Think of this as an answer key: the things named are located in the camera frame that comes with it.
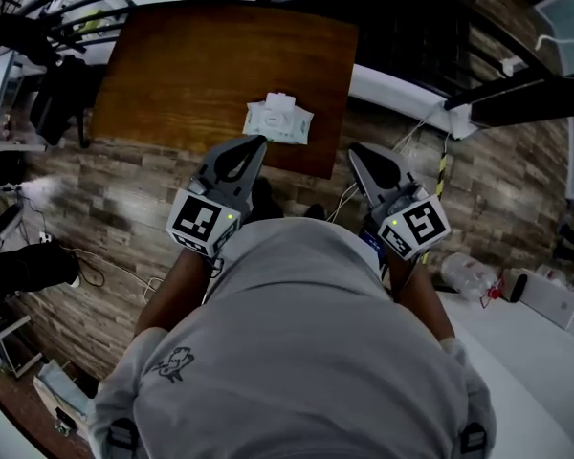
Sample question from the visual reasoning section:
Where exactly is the black office chair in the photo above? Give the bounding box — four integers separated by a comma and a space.
28, 55, 107, 150

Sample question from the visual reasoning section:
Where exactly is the white floor ledge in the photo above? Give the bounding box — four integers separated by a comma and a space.
347, 62, 480, 142

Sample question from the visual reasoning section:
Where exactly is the black bag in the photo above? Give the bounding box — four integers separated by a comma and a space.
0, 150, 28, 186

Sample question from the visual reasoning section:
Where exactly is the person's light t-shirt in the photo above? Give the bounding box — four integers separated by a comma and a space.
88, 216, 498, 459

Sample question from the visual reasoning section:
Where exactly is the cluttered brown wooden desk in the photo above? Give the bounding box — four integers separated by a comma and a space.
0, 298, 99, 459

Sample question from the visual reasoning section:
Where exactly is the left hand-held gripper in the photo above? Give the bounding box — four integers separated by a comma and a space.
166, 135, 269, 259

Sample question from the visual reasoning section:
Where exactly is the person's right forearm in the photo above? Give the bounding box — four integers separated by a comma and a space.
390, 255, 456, 342

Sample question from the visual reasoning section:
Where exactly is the large white table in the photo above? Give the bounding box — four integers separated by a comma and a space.
432, 274, 574, 459

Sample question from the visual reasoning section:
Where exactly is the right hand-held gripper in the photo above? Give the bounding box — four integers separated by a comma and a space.
347, 142, 453, 261

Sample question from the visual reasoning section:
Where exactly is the yellow black hazard strip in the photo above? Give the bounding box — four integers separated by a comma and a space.
421, 150, 450, 265

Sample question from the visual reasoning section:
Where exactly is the blue cloth bag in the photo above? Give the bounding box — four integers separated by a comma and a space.
32, 359, 96, 423

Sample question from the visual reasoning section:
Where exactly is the person's left forearm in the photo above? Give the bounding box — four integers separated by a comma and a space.
133, 249, 212, 339

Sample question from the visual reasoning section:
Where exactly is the clear plastic water jug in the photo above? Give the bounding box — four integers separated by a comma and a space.
439, 251, 504, 308

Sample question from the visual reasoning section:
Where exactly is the white lidded wet wipe pack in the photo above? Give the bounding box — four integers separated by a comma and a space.
242, 91, 315, 146

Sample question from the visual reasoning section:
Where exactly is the brown wooden table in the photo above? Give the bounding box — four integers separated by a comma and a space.
89, 1, 361, 181

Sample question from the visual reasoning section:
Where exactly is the person's black left shoe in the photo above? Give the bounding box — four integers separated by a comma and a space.
251, 177, 285, 221

